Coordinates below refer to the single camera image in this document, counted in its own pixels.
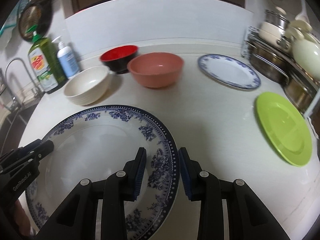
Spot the large blue floral plate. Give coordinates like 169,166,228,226
25,105,180,239

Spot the cream white bowl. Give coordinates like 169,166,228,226
63,66,112,106

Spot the green plastic plate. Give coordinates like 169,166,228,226
255,92,312,167

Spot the red and black bowl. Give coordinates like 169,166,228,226
99,45,138,74

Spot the pink bowl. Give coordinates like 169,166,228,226
127,52,184,88

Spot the small blue floral plate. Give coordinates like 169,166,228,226
197,54,261,90

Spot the left hand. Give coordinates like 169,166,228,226
13,200,31,237

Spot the small chrome faucet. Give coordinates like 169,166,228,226
4,57,44,102

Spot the tall chrome faucet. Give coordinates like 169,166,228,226
1,73,21,113

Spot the blue hand soap bottle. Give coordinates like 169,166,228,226
53,36,80,79

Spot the green dish soap bottle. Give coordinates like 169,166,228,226
26,25,68,94

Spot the hanging dark frying pan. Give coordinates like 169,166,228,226
18,3,53,42

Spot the steel pot lower right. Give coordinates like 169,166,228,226
283,72,317,114

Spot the steel pot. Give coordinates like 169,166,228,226
283,72,317,114
247,42,290,86

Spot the steel pot lower left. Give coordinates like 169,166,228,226
247,42,290,86

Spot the cream ceramic pot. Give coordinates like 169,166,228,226
284,20,319,81

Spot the small cream lidded pot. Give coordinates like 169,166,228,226
259,7,290,51

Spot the white ladle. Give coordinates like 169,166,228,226
295,0,310,23

